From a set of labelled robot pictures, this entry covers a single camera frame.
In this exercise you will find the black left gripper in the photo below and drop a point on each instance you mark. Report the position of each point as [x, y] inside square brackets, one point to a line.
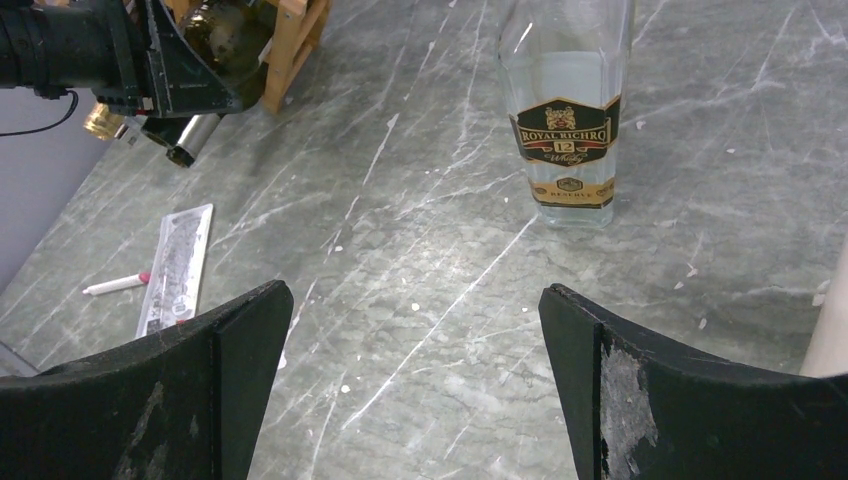
[98, 45]

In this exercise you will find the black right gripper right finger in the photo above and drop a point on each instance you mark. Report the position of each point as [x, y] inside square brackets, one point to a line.
[640, 405]

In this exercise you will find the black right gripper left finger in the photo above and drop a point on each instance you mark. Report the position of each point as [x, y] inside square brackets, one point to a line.
[186, 402]

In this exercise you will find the dark green wine bottle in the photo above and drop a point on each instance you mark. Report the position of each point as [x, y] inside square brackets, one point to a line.
[230, 37]

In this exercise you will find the clear whisky bottle black label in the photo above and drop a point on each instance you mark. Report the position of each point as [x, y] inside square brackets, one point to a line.
[563, 70]

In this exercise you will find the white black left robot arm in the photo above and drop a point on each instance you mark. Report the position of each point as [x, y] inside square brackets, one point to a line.
[21, 54]

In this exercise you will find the red wine bottle gold cap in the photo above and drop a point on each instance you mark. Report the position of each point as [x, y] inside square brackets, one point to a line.
[105, 125]

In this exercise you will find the wooden wine rack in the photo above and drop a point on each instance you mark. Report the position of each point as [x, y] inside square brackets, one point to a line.
[297, 31]

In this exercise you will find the clear plastic blister package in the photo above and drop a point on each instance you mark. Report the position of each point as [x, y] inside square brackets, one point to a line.
[172, 291]

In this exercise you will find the white pink marker pen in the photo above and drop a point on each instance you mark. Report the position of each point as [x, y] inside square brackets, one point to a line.
[119, 284]

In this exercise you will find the cream orange cylindrical drawer box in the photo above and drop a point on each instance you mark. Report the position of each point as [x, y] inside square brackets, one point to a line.
[826, 355]

